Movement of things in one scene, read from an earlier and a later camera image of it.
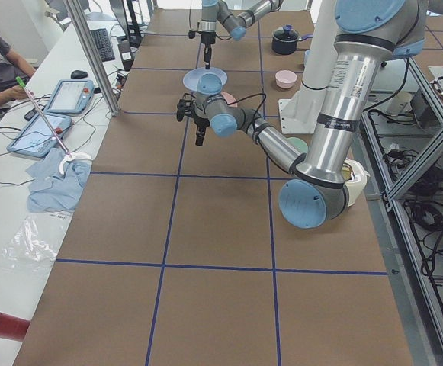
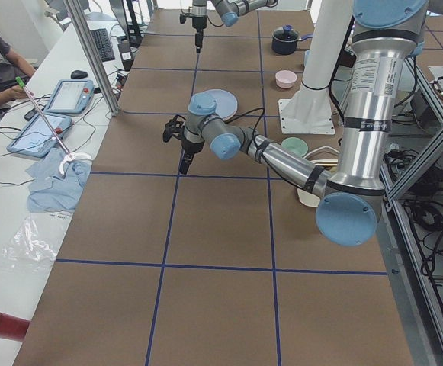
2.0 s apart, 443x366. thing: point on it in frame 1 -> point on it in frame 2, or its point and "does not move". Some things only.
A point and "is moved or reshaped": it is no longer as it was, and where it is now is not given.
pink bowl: (285, 78) does not move
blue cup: (307, 53) does not move
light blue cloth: (51, 191) does not move
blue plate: (191, 78) is moved or reshaped
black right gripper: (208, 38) -> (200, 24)
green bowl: (298, 144) does not move
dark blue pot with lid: (285, 40) does not move
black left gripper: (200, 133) -> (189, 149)
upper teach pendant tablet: (70, 97) does not move
